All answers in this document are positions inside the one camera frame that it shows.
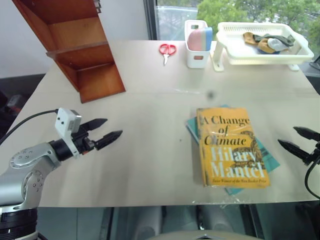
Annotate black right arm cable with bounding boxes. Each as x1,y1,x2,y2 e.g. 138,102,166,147
303,159,320,201

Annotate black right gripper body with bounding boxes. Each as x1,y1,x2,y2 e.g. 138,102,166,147
308,141,320,167

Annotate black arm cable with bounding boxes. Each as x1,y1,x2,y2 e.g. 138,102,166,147
303,159,320,201
0,109,60,147

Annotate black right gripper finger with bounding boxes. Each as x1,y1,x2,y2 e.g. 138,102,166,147
292,126,320,142
277,139,312,166

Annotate black window frame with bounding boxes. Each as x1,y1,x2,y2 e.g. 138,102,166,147
143,0,158,41

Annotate yellow hardcover book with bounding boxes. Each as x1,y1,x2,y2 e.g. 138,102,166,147
195,107,272,188

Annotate brown sock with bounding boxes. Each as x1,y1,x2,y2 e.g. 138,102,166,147
242,31,277,54

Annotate white plastic dish rack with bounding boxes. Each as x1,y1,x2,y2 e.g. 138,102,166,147
211,21,315,73

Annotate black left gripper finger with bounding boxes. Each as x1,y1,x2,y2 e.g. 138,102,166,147
82,118,109,132
94,129,124,151

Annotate dark rounded robot body part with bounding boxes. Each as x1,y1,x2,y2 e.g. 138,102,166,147
152,228,261,240

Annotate wooden shelf unit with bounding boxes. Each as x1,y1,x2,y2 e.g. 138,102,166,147
11,0,127,104

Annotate pink yellow blue sponge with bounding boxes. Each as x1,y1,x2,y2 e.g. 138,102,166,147
187,26,214,52

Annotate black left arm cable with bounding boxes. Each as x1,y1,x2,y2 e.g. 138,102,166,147
0,109,60,147

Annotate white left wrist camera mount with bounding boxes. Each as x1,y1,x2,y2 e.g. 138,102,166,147
54,107,82,159

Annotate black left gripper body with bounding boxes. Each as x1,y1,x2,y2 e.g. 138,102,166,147
71,125,97,154

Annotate teal book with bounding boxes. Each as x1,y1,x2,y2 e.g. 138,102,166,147
185,103,281,196

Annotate white plastic storage bin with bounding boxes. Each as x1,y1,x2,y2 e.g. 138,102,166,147
184,19,210,69

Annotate red handled scissors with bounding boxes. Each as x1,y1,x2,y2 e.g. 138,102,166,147
158,43,177,66

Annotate grey green sock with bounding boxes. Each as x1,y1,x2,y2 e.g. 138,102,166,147
259,33,296,52

